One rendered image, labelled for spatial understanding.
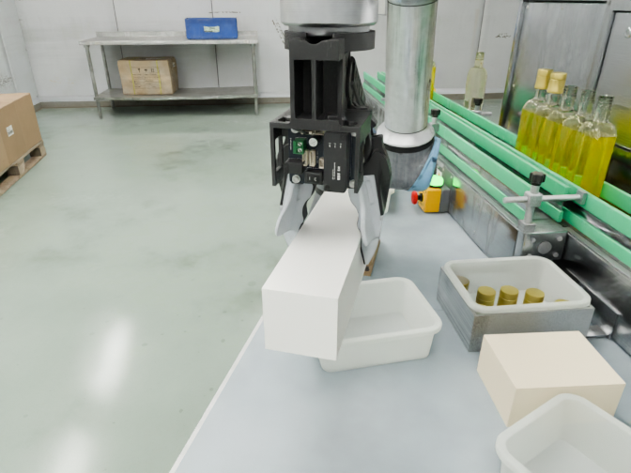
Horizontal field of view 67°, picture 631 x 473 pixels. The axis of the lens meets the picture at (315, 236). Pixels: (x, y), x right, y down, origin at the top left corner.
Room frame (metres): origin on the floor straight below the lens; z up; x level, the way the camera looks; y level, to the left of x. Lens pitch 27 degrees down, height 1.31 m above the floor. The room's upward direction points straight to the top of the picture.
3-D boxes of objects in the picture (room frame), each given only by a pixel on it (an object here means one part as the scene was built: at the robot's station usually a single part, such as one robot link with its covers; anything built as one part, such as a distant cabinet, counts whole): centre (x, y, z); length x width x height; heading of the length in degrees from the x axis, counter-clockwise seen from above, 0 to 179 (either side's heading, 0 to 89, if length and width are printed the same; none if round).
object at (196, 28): (6.27, 1.25, 0.99); 0.60 x 0.41 x 0.22; 99
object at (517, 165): (1.80, -0.43, 0.93); 1.75 x 0.01 x 0.08; 6
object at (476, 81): (1.82, -0.59, 1.01); 0.06 x 0.06 x 0.26; 7
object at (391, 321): (0.70, -0.09, 0.78); 0.22 x 0.17 x 0.09; 102
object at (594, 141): (0.97, -0.58, 0.99); 0.06 x 0.06 x 0.21; 7
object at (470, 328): (0.77, -0.40, 0.79); 0.27 x 0.17 x 0.08; 96
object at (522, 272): (0.76, -0.37, 0.80); 0.22 x 0.17 x 0.09; 96
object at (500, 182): (1.79, -0.35, 0.93); 1.75 x 0.01 x 0.08; 6
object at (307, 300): (0.42, -0.02, 1.08); 0.24 x 0.06 x 0.06; 166
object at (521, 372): (0.57, -0.36, 0.79); 0.16 x 0.12 x 0.07; 94
